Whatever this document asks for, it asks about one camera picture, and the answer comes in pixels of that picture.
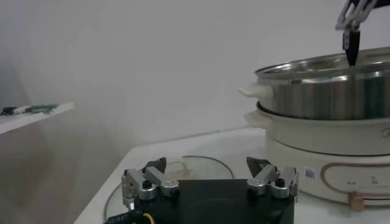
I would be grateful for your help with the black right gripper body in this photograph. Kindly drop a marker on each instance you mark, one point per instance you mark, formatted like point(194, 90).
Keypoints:
point(384, 3)

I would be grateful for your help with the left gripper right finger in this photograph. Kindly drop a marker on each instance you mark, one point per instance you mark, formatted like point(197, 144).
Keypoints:
point(265, 176)

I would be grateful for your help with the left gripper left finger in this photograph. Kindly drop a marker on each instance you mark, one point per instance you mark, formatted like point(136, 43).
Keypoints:
point(152, 178)

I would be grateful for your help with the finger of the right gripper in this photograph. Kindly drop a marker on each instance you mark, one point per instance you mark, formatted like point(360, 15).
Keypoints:
point(352, 42)

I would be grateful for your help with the round glass pot lid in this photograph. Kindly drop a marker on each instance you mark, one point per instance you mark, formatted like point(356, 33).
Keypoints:
point(207, 167)

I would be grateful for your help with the stainless steel steamer basket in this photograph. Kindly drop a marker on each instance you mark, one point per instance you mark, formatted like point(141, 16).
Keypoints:
point(320, 97)

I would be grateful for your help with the small white and black device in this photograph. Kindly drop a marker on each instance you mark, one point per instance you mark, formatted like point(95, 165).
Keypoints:
point(21, 109)

